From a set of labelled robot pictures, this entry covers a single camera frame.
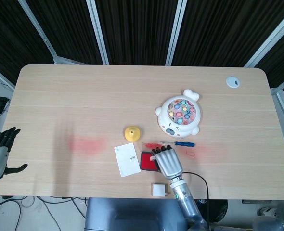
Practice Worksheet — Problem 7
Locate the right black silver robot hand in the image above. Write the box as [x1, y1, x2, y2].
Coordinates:
[151, 145, 183, 180]

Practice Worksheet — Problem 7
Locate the red ink pad clear lid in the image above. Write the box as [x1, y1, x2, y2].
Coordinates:
[140, 141, 171, 173]

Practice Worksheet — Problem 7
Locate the silver partition post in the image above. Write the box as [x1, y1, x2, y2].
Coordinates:
[86, 0, 109, 65]
[243, 11, 284, 68]
[18, 0, 59, 65]
[166, 0, 188, 66]

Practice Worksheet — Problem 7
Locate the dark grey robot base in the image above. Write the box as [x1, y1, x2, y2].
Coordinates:
[84, 197, 188, 231]

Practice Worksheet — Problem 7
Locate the white round cable grommet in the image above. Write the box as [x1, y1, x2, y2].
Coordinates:
[226, 76, 241, 89]

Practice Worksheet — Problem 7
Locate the blue handled screwdriver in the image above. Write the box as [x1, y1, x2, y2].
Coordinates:
[160, 141, 195, 147]

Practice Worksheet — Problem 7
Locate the white sneaker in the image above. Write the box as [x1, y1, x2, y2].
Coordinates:
[257, 206, 278, 218]

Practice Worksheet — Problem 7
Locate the black floor cable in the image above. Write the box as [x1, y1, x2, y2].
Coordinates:
[36, 196, 87, 231]
[0, 196, 37, 231]

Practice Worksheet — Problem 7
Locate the yellow pear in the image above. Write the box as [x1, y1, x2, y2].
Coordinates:
[124, 125, 141, 141]

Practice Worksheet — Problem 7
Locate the white paper card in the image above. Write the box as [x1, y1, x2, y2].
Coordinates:
[114, 142, 142, 178]

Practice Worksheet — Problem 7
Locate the white charger plug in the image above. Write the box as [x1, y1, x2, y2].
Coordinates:
[152, 183, 169, 197]

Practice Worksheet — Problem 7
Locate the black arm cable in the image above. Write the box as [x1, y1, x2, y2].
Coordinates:
[182, 171, 209, 231]

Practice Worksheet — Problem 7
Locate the white seal fishing toy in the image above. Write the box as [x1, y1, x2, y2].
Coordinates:
[155, 89, 201, 138]

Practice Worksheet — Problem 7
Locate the black trash bin bag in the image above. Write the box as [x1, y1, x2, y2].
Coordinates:
[196, 199, 229, 223]

